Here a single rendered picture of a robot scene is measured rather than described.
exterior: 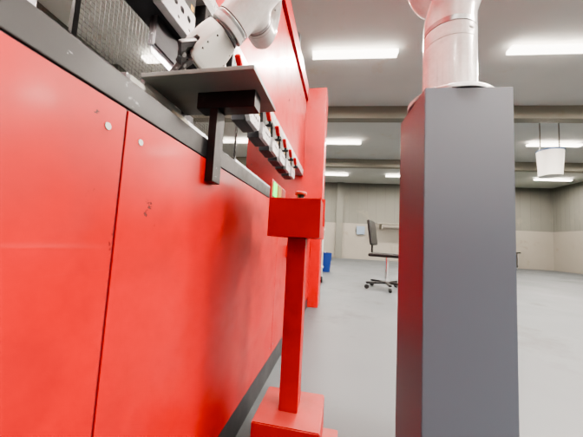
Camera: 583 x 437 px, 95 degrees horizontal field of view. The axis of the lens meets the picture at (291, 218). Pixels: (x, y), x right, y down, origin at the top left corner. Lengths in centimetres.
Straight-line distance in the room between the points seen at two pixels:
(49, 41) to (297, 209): 61
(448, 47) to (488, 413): 79
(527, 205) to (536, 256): 214
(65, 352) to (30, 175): 21
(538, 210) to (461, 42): 1476
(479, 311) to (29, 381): 70
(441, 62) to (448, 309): 56
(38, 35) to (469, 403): 86
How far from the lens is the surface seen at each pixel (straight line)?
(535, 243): 1528
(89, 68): 46
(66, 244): 41
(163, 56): 86
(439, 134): 68
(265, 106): 75
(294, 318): 91
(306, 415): 101
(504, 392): 74
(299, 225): 80
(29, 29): 42
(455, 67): 80
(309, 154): 290
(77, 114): 43
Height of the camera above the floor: 65
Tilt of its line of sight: 5 degrees up
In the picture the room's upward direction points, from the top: 3 degrees clockwise
